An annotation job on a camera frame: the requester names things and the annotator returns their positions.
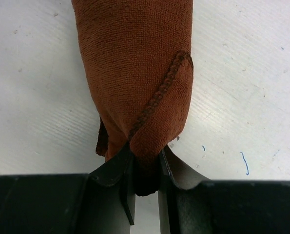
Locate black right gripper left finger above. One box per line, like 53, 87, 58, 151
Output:
90, 143, 135, 226

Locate brown towel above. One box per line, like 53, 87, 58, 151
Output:
72, 0, 193, 196

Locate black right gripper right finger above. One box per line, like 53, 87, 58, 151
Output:
158, 147, 213, 234

